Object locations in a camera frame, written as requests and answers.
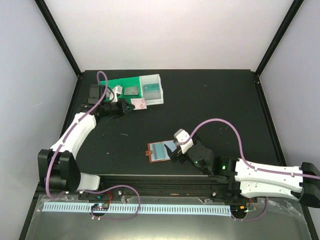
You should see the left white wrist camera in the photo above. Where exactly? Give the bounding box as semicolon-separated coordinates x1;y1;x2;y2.
108;85;123;103

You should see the small circuit board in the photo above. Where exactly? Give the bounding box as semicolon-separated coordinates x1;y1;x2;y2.
91;203;109;211

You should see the light blue card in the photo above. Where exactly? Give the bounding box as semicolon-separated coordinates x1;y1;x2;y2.
163;140;176;160

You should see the green bin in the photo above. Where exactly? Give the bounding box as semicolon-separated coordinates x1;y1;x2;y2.
119;76;143;103
105;79;122;102

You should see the white slotted cable duct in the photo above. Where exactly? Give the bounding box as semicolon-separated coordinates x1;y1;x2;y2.
42;202;232;217

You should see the brown leather card holder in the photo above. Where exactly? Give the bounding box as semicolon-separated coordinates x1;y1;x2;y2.
145;141;170;163

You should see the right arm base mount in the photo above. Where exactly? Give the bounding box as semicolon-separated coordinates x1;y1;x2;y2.
211;183;250;205

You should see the left black frame post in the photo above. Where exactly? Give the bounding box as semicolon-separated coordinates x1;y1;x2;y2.
34;0;82;77

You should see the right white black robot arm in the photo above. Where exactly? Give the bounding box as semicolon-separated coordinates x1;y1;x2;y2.
165;143;320;208

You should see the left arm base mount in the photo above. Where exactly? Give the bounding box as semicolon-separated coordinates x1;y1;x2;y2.
78;184;122;202

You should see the left green bin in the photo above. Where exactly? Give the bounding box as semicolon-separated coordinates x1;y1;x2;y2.
105;79;122;102

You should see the middle green bin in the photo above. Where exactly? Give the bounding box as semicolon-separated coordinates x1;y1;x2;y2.
119;76;143;103

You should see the white translucent bin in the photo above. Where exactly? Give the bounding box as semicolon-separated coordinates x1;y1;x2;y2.
139;74;164;106

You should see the teal card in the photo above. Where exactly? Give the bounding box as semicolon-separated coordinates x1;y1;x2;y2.
143;83;160;93

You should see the right black frame post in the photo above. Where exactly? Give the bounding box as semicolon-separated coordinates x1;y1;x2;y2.
255;0;304;77

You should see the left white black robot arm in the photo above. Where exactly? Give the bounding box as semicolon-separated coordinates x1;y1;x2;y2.
37;84;135;200

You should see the black frame post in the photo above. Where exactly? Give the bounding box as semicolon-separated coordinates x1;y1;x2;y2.
34;0;82;77
255;0;304;77

